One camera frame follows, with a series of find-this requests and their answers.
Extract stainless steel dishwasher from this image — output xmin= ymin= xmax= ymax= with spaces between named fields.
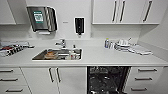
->
xmin=87 ymin=65 xmax=132 ymax=94

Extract white mug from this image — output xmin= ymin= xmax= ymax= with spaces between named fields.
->
xmin=69 ymin=49 xmax=78 ymax=60

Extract black soap dispenser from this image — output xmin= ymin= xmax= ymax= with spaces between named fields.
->
xmin=73 ymin=17 xmax=86 ymax=37

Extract chrome sink faucet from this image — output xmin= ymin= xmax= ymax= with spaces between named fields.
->
xmin=54 ymin=38 xmax=68 ymax=50

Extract blue dish soap bottle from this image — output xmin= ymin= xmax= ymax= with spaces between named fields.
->
xmin=104 ymin=38 xmax=111 ymax=49

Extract small white bottle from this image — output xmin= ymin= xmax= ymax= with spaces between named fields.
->
xmin=109 ymin=40 xmax=116 ymax=50

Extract orange sponge container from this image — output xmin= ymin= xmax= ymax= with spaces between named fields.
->
xmin=44 ymin=50 xmax=59 ymax=60

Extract white plate stack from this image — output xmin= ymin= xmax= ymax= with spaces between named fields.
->
xmin=114 ymin=42 xmax=132 ymax=52

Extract stainless steel sink basin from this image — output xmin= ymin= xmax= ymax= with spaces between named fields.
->
xmin=31 ymin=48 xmax=84 ymax=62

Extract grey paper towel dispenser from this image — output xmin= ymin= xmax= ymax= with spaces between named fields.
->
xmin=26 ymin=5 xmax=58 ymax=35

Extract white base cabinet with doors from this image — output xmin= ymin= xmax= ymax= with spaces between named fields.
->
xmin=20 ymin=66 xmax=88 ymax=94

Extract white wall outlet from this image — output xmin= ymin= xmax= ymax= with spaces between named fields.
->
xmin=88 ymin=31 xmax=94 ymax=38

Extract white wall cabinet three doors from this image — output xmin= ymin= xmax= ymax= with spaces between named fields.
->
xmin=92 ymin=0 xmax=168 ymax=25

